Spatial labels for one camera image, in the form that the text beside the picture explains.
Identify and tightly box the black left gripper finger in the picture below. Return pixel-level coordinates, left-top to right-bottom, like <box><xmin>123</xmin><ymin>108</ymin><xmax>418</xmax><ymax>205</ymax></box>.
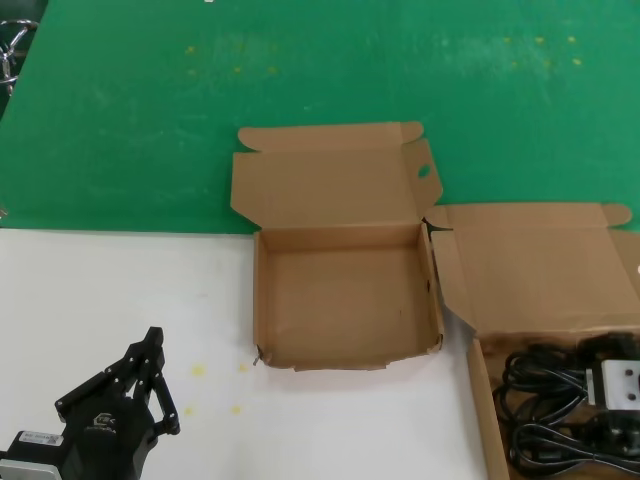
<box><xmin>53</xmin><ymin>327</ymin><xmax>158</xmax><ymax>416</ymax></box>
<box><xmin>130</xmin><ymin>328</ymin><xmax>181</xmax><ymax>441</ymax></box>

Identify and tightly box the open brown cardboard box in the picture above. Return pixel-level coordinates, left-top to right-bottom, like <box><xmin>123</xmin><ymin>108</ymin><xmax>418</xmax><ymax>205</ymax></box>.
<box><xmin>230</xmin><ymin>121</ymin><xmax>445</xmax><ymax>374</ymax></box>
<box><xmin>422</xmin><ymin>202</ymin><xmax>640</xmax><ymax>480</ymax></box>

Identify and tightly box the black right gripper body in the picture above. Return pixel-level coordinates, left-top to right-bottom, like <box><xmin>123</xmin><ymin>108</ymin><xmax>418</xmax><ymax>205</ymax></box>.
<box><xmin>598</xmin><ymin>407</ymin><xmax>640</xmax><ymax>450</ymax></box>

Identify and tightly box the green felt cloth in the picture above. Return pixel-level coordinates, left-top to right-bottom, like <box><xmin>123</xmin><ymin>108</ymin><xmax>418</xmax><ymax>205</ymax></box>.
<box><xmin>0</xmin><ymin>0</ymin><xmax>640</xmax><ymax>236</ymax></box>

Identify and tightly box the chrome metal wire frame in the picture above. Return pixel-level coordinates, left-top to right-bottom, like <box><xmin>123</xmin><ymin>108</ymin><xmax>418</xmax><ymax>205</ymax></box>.
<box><xmin>0</xmin><ymin>18</ymin><xmax>39</xmax><ymax>96</ymax></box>

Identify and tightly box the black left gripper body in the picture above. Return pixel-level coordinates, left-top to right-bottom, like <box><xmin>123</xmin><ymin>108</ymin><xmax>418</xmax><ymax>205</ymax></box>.
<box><xmin>58</xmin><ymin>391</ymin><xmax>157</xmax><ymax>480</ymax></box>

